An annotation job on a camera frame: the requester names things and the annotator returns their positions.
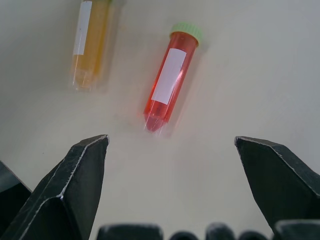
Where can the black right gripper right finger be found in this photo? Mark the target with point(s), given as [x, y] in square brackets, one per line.
[280, 180]

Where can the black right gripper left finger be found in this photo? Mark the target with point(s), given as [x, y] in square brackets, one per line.
[62, 190]

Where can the orange liquid tube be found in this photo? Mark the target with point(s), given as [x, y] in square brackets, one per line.
[90, 47]

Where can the red liquid tube green cap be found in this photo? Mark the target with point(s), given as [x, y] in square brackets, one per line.
[172, 80]

